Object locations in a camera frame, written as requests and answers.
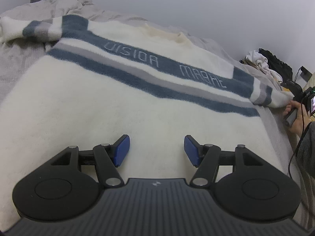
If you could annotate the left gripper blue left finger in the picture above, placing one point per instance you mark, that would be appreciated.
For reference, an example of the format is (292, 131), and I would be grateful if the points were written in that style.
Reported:
(108, 157)

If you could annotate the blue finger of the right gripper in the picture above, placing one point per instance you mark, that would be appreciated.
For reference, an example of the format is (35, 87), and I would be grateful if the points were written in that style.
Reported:
(294, 88)

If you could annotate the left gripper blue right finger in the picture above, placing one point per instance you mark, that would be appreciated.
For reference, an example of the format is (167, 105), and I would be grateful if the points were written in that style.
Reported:
(205, 158)

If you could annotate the cream striped fleece sweater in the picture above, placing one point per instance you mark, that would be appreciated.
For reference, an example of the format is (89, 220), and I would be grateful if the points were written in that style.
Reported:
(118, 98)

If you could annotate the black clothes pile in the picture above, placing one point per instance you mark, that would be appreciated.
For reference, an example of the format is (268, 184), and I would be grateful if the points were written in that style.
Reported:
(282, 68)

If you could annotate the white clothes pile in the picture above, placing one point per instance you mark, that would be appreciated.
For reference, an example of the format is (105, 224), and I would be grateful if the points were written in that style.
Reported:
(255, 57)

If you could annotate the person's right hand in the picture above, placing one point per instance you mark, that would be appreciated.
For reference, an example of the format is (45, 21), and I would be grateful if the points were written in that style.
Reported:
(302, 120)

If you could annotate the black wall charger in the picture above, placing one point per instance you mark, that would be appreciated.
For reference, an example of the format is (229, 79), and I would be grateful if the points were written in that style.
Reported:
(305, 74)

